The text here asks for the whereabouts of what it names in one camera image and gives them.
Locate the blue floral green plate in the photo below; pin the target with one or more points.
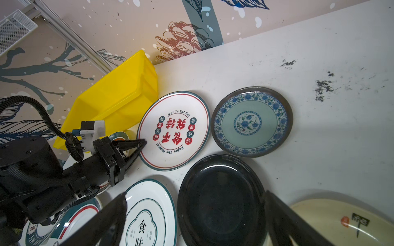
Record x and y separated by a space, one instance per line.
251 122

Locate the cream plate under right gripper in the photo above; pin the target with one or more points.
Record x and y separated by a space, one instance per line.
344 224

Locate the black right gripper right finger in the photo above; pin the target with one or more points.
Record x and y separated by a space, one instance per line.
286 228

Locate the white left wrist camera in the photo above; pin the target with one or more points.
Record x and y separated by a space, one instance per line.
89 132

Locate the white plate green clover motif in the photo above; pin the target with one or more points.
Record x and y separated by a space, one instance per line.
150 216

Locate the aluminium frame post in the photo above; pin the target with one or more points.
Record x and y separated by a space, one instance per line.
35 9

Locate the black glossy plate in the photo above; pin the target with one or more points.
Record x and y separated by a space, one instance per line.
220 203

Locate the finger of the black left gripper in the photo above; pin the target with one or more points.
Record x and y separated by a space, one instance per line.
130 150

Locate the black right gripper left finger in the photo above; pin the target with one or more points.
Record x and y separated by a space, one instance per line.
105 229

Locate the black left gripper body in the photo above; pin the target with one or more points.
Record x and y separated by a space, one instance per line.
108 164

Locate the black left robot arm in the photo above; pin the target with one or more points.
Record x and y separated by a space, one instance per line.
35 187

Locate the yellow plastic bin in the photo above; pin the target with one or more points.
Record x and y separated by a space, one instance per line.
120 98

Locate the white wire mesh basket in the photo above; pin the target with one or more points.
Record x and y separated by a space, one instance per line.
14 28

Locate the large green-rimmed striped plate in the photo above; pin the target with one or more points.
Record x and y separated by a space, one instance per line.
68 224

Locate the white plate red characters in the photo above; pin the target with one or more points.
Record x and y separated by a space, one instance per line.
176 128

